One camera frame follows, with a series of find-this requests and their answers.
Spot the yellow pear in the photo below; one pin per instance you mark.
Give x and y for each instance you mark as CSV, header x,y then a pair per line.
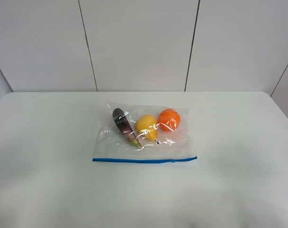
x,y
147,127

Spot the purple eggplant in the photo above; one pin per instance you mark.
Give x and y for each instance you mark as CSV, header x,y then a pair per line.
x,y
125,128

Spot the orange fruit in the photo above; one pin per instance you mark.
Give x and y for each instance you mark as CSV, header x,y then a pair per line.
x,y
169,120

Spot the clear zip bag blue zipper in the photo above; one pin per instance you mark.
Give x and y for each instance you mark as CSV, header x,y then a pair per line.
x,y
111,145

